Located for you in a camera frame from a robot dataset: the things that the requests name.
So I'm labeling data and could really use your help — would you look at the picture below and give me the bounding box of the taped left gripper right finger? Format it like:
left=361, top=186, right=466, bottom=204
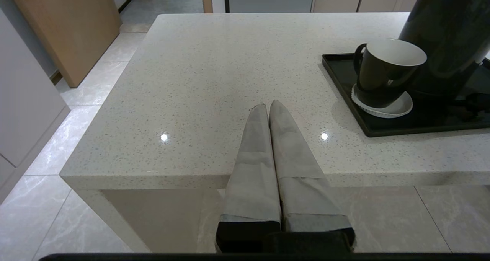
left=269, top=100, right=353, bottom=234

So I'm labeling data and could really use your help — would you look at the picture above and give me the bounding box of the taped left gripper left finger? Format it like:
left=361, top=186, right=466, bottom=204
left=216, top=103, right=282, bottom=234

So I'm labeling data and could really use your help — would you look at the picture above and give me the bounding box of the black electric kettle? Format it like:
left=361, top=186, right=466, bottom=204
left=398, top=0, right=490, bottom=101

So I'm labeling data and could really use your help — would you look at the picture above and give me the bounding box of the black cup white inside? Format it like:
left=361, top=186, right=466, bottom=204
left=353, top=38, right=428, bottom=108

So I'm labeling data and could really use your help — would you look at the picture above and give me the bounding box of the black rectangular serving tray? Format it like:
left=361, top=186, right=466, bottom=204
left=322, top=52, right=490, bottom=138

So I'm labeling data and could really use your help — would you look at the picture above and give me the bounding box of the white saucer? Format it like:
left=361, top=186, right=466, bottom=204
left=351, top=84, right=414, bottom=119

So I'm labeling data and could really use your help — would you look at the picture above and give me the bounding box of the brown wooden door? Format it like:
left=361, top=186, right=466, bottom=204
left=4, top=0, right=122, bottom=88

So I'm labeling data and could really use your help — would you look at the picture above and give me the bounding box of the white low cabinet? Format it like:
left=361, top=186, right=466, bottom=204
left=0, top=8, right=71, bottom=204

